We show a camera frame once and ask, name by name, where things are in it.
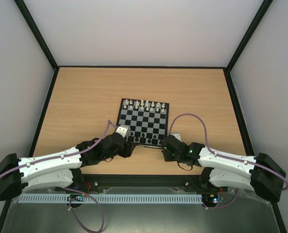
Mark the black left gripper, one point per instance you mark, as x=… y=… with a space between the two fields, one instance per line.
x=128 y=149

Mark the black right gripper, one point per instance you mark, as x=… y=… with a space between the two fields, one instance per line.
x=167 y=150

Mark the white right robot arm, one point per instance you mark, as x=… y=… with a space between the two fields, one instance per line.
x=260 y=174

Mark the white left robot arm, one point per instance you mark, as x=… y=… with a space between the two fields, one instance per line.
x=61 y=169

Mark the black and silver chessboard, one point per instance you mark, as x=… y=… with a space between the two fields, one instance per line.
x=142 y=121

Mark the white queen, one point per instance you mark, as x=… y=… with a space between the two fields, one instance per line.
x=142 y=103

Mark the white king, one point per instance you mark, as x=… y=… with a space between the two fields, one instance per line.
x=147 y=103

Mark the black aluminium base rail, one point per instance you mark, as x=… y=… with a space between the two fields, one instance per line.
x=198 y=183

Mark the light blue slotted cable duct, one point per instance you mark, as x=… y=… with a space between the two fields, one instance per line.
x=112 y=198

